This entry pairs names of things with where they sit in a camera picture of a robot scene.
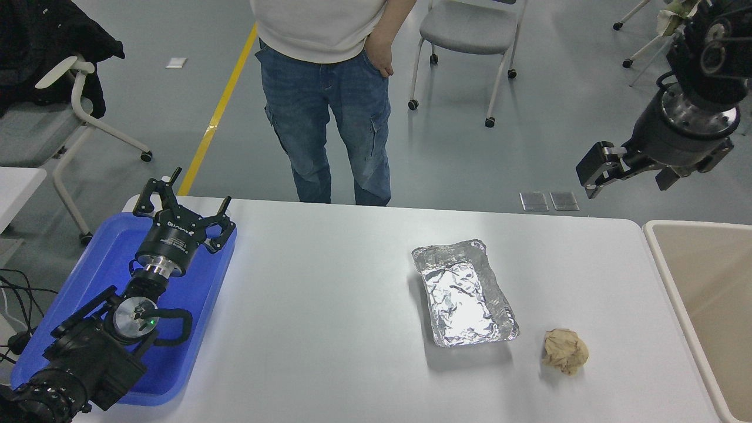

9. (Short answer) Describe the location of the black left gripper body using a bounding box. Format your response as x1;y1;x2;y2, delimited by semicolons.
136;213;207;277

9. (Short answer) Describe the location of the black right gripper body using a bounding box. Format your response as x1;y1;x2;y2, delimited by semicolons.
626;100;736;177

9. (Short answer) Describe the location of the silver foil tray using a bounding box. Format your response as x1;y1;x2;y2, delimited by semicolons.
411;239;521;348

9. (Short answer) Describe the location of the person's left hand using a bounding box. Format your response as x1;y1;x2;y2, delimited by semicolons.
365;26;395;79

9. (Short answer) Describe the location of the blue plastic tray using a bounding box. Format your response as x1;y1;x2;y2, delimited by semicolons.
11;211;238;407

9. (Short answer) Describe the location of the white legged wheeled chair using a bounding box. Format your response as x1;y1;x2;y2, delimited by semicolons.
612;0;685;88

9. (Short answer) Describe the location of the yellow floor tape line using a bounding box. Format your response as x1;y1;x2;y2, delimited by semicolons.
177;23;259;197

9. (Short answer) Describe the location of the pale cloth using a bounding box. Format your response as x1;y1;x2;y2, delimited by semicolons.
656;0;703;37

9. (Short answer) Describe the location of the large pale bin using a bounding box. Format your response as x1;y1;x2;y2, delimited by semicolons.
642;220;752;423

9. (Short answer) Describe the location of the person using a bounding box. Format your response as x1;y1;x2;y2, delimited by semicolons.
249;0;418;207

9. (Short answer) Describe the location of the small white side table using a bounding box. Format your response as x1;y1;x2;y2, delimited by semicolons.
0;167;48;236

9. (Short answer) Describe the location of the black plug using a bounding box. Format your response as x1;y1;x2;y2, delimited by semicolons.
6;331;33;357

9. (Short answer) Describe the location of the grey padded chair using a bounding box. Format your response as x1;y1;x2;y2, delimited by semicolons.
408;0;528;128

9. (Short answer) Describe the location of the crumpled tan paper ball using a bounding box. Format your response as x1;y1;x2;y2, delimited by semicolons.
542;328;589;376

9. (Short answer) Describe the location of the black jacket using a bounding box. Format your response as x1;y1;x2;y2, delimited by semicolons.
0;0;126;119

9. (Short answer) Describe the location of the white frame wheeled chair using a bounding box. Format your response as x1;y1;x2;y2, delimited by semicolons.
0;56;153;246

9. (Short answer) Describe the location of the black cable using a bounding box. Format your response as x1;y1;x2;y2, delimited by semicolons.
0;268;59;335

